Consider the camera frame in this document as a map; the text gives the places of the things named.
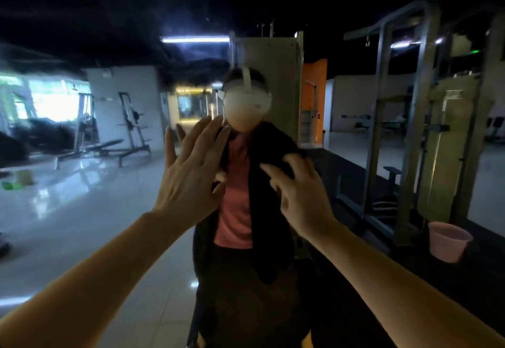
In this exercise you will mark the large wall mirror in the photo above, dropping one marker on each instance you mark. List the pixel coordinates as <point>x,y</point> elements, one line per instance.
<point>79,217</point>

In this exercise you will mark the dark brown cleaning cloth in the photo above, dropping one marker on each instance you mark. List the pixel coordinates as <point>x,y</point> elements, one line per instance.
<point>272,142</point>

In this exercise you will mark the person's right forearm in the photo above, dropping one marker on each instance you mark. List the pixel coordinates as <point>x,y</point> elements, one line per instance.
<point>402,292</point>

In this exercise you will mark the person's right hand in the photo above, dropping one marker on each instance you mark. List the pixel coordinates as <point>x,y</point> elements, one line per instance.
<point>304,198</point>

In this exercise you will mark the person's left hand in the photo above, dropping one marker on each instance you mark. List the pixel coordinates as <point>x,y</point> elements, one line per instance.
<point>189,182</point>

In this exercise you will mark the person's left forearm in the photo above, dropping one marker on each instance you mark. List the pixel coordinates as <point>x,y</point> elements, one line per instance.
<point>87,285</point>

